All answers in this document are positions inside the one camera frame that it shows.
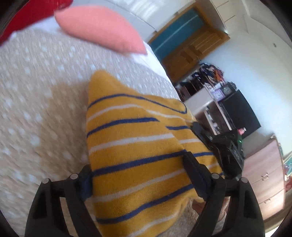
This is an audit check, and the yellow striped knit sweater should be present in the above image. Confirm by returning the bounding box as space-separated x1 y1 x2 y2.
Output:
86 71 222 236

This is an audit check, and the pile of clothes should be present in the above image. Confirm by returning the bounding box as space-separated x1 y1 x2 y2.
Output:
177 63 225 96

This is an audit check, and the person's right hand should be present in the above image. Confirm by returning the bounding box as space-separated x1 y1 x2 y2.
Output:
191 195 231 235

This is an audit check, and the pink water bottle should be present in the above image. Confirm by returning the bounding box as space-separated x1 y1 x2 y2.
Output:
238 127 247 135

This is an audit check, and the black television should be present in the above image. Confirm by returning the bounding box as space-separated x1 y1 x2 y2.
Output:
219 90 261 139

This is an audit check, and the wooden drawer chest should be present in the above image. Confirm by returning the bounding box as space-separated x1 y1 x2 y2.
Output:
243 135 285 220

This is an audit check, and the white shelf unit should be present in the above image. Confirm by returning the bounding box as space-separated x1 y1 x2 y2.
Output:
184 88 233 135

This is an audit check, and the purple alarm clock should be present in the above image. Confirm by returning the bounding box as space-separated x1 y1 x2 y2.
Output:
211 89 225 102

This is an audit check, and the dark mantel clock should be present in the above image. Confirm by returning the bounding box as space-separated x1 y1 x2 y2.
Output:
221 82 237 97

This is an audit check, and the wooden door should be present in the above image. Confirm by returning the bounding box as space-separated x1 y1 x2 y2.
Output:
162 26 230 83

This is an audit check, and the teal door curtain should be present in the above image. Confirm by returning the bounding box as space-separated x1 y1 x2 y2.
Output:
149 8 204 62

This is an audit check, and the beige dotted quilted bedspread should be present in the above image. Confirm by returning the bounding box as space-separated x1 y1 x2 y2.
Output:
1 29 198 236

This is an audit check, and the white glossy wardrobe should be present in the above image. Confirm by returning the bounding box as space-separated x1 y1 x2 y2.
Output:
73 0 247 44

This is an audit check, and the pink knit pillow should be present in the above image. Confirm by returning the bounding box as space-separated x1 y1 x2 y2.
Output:
54 5 147 55

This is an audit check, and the red embroidered pillow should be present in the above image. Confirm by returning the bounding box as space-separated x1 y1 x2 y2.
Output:
1 1 73 43

